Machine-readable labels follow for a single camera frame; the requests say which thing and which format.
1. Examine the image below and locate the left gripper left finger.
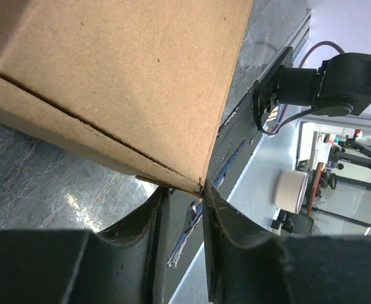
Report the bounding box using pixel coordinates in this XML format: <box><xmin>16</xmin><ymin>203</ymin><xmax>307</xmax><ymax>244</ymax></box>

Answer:
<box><xmin>0</xmin><ymin>187</ymin><xmax>170</xmax><ymax>303</ymax></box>

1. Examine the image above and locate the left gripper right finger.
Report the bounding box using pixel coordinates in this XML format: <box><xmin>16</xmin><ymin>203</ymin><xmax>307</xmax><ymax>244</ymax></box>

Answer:
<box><xmin>202</xmin><ymin>180</ymin><xmax>371</xmax><ymax>303</ymax></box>

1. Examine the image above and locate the brown cardboard box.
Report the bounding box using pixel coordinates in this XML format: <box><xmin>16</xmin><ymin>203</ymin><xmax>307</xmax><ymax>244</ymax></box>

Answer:
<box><xmin>0</xmin><ymin>1</ymin><xmax>252</xmax><ymax>196</ymax></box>

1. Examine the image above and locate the white tape roll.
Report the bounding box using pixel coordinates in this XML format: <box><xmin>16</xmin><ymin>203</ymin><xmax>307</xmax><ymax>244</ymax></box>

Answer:
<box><xmin>274</xmin><ymin>170</ymin><xmax>309</xmax><ymax>214</ymax></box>

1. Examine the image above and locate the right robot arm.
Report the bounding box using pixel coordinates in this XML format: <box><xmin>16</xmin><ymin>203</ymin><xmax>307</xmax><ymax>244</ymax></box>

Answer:
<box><xmin>252</xmin><ymin>53</ymin><xmax>371</xmax><ymax>132</ymax></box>

